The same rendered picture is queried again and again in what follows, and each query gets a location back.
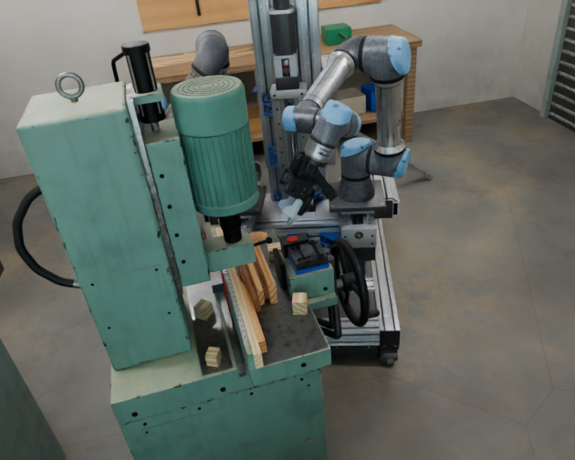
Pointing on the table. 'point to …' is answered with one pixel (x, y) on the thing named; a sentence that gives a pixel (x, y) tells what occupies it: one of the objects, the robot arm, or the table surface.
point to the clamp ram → (280, 268)
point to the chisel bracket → (228, 252)
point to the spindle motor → (216, 143)
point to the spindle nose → (231, 227)
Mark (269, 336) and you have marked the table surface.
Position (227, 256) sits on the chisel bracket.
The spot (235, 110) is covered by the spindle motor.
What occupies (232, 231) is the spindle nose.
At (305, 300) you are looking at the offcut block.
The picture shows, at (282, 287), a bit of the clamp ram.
